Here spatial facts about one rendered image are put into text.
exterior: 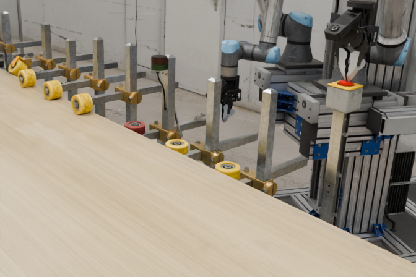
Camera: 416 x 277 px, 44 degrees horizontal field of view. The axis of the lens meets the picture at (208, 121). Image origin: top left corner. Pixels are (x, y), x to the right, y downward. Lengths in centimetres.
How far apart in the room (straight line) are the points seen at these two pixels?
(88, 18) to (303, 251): 617
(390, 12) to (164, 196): 107
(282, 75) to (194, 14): 314
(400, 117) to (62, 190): 134
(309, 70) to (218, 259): 158
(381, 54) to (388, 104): 26
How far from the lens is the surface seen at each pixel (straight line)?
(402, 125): 218
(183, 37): 574
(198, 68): 563
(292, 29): 256
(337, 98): 143
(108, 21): 679
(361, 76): 215
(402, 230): 289
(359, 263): 125
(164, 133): 202
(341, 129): 146
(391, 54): 209
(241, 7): 513
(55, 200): 145
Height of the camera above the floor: 156
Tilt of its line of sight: 19 degrees down
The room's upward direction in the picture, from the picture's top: 2 degrees clockwise
